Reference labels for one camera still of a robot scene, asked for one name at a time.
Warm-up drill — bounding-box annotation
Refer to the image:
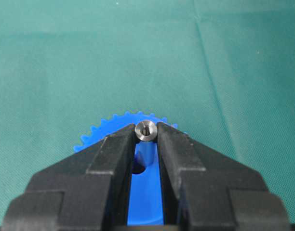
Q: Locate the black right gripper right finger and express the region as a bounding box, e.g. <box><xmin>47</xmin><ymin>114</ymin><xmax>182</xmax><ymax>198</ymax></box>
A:
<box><xmin>157</xmin><ymin>122</ymin><xmax>291</xmax><ymax>231</ymax></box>

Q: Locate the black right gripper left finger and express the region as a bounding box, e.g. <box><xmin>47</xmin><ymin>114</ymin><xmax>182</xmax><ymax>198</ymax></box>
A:
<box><xmin>1</xmin><ymin>124</ymin><xmax>135</xmax><ymax>231</ymax></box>

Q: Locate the blue plastic gear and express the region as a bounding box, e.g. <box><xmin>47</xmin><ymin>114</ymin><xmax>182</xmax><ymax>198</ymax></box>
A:
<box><xmin>73</xmin><ymin>110</ymin><xmax>189</xmax><ymax>227</ymax></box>

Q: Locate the silver metal shaft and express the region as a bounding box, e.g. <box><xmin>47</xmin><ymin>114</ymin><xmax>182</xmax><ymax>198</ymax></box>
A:
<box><xmin>134</xmin><ymin>120</ymin><xmax>158</xmax><ymax>142</ymax></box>

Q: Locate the green table mat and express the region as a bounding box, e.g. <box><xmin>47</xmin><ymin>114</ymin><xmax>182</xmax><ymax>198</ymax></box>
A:
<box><xmin>0</xmin><ymin>0</ymin><xmax>295</xmax><ymax>225</ymax></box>

